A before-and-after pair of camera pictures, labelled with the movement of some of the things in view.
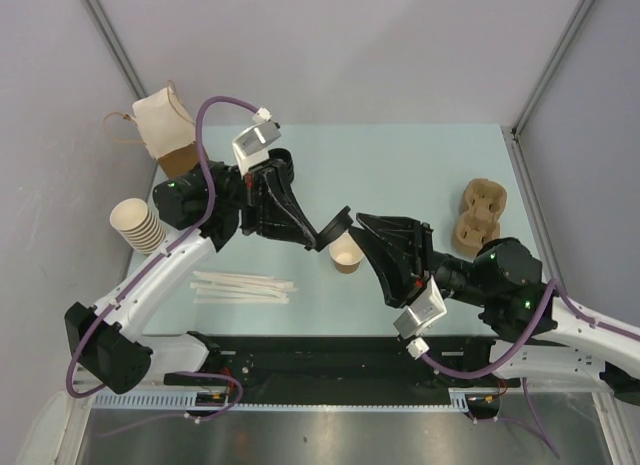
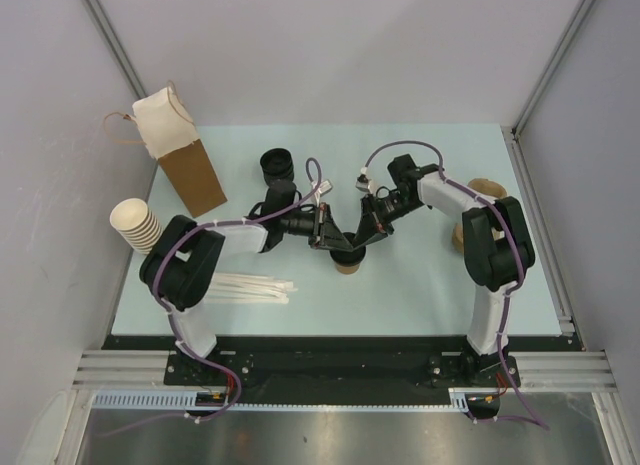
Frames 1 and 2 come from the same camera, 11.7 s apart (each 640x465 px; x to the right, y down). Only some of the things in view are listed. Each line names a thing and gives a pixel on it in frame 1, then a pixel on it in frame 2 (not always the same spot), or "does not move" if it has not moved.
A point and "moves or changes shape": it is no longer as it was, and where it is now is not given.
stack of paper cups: x=138 y=225 does not move
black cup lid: x=332 y=229 moves or changes shape
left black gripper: x=268 y=222 to x=326 y=234
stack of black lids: x=283 y=154 does not move
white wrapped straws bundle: x=225 y=288 does not move
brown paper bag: x=168 y=131 does not move
